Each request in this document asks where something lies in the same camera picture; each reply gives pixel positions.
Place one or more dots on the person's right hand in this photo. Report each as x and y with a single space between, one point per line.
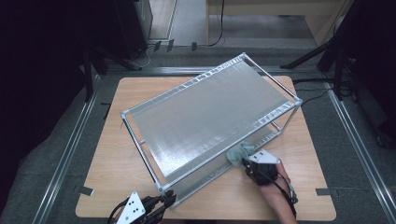
280 186

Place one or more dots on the black floor tape mark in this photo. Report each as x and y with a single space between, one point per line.
107 112

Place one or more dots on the black cabinet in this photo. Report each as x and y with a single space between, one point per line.
134 28

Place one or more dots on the black tripod stand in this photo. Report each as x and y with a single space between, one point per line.
338 77

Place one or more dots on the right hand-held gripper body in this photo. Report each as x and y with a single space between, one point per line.
264 171

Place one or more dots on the black curtain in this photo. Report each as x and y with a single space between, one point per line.
37 77
379 62

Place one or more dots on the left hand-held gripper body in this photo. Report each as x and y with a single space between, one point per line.
132 210

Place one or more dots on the black metal stand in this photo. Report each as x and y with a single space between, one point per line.
88 81

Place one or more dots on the silver two-tier fabric rack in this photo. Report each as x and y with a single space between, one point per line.
205 118

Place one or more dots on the light wooden desk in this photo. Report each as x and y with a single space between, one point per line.
264 7

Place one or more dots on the black tape strip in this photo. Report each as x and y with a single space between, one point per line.
157 46
170 45
194 46

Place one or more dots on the light blue cleaning cloth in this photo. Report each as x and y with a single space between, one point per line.
238 154

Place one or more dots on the grey tape piece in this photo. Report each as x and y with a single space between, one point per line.
325 192
85 190

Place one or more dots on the aluminium floor rail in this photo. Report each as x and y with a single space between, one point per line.
65 158
140 71
358 146

